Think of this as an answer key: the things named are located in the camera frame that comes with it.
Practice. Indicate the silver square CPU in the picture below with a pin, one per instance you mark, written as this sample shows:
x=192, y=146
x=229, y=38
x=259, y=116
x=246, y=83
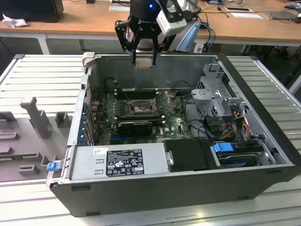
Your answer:
x=144, y=63

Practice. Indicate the black coin battery holder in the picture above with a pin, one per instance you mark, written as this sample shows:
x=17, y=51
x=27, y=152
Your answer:
x=173, y=94

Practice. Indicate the dark grey laptop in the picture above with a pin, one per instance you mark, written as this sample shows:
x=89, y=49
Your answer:
x=282, y=15

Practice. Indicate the wooden desk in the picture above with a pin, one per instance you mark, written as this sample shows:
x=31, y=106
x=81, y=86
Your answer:
x=30, y=26
x=70, y=26

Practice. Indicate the crumpled white paper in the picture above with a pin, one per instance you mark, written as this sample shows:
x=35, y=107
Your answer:
x=14, y=22

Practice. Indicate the green motherboard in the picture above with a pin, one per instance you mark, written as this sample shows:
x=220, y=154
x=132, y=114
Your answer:
x=169, y=127

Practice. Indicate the white labelled box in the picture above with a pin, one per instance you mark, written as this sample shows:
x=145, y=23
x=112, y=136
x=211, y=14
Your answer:
x=199, y=48

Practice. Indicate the black RAM slot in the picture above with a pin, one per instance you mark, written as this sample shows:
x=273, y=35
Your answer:
x=150, y=115
x=150, y=91
x=145, y=96
x=155, y=120

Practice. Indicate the metal drive cage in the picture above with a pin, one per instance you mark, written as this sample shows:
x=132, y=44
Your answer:
x=207, y=99

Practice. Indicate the grey parts rack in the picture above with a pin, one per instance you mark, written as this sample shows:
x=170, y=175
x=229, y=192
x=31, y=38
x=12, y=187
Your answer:
x=23, y=141

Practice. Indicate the grey case latch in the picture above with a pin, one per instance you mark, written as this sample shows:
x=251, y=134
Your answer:
x=89, y=58

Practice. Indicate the blue booklet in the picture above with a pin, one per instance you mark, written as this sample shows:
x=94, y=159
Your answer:
x=215, y=2

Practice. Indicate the black computer box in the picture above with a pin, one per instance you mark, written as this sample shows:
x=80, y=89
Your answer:
x=30, y=9

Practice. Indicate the black graphics card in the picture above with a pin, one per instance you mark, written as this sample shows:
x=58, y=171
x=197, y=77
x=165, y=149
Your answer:
x=134, y=129

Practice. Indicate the black open PC case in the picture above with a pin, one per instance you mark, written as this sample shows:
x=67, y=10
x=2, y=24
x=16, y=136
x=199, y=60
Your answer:
x=141, y=197

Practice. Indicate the white paper sheet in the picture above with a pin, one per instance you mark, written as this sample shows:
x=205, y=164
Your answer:
x=247, y=15

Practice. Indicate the black CPU socket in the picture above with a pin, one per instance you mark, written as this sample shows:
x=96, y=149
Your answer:
x=141, y=107

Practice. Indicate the thin metal locking lever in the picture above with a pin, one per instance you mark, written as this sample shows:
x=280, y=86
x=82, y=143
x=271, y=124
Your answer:
x=127, y=97
x=160, y=94

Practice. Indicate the green RAM stick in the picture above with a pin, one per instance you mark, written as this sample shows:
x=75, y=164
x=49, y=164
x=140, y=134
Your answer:
x=11, y=157

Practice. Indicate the black fan shroud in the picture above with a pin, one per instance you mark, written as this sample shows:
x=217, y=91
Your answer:
x=188, y=155

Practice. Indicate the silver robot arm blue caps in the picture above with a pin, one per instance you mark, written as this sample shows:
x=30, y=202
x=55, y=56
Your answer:
x=188, y=38

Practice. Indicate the blue release latch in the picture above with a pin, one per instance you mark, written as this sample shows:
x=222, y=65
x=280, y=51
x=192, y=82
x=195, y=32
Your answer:
x=53, y=166

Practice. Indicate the grey power supply unit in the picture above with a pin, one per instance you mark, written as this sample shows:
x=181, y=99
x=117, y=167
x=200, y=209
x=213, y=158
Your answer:
x=82, y=164

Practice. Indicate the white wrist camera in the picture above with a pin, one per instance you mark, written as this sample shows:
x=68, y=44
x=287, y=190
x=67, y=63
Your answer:
x=171, y=26

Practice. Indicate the hard disk in blue carrier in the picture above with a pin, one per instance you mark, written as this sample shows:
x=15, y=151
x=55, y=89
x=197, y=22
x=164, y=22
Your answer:
x=222, y=148

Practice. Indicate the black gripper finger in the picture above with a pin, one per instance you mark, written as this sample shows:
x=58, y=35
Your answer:
x=122, y=35
x=154, y=47

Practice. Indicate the blue expansion slot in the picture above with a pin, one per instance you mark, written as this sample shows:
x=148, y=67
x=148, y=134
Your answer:
x=115, y=137

